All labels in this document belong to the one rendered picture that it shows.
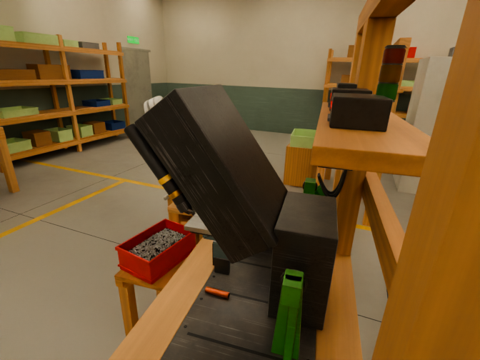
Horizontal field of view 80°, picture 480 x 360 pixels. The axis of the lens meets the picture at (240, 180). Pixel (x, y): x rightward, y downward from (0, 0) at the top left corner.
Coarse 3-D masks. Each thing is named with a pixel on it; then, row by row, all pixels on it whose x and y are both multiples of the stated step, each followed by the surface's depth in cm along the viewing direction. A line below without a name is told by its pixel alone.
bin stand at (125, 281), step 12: (180, 264) 135; (120, 276) 127; (132, 276) 127; (168, 276) 127; (120, 288) 130; (132, 288) 133; (156, 288) 122; (120, 300) 132; (132, 300) 134; (132, 312) 135; (132, 324) 136
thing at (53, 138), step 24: (24, 48) 466; (48, 48) 501; (72, 48) 542; (96, 48) 602; (120, 48) 652; (0, 72) 452; (24, 72) 482; (48, 72) 520; (72, 72) 581; (96, 72) 610; (120, 72) 669; (72, 96) 562; (0, 120) 455; (24, 120) 484; (72, 120) 574; (24, 144) 498; (48, 144) 539; (72, 144) 574; (0, 168) 467
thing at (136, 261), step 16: (160, 224) 149; (176, 224) 148; (128, 240) 132; (144, 240) 139; (160, 240) 139; (176, 240) 140; (192, 240) 142; (128, 256) 125; (144, 256) 128; (160, 256) 123; (176, 256) 133; (128, 272) 129; (144, 272) 122; (160, 272) 125
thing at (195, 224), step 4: (196, 216) 111; (192, 220) 109; (196, 220) 109; (200, 220) 109; (188, 224) 106; (192, 224) 106; (196, 224) 106; (200, 224) 106; (184, 228) 105; (188, 228) 104; (192, 228) 104; (196, 228) 103; (200, 228) 103; (204, 228) 103; (192, 232) 106; (196, 232) 105; (200, 232) 104; (204, 232) 103; (208, 232) 103
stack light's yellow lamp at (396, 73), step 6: (384, 66) 72; (390, 66) 71; (396, 66) 71; (402, 66) 72; (384, 72) 72; (390, 72) 72; (396, 72) 71; (384, 78) 73; (390, 78) 72; (396, 78) 72
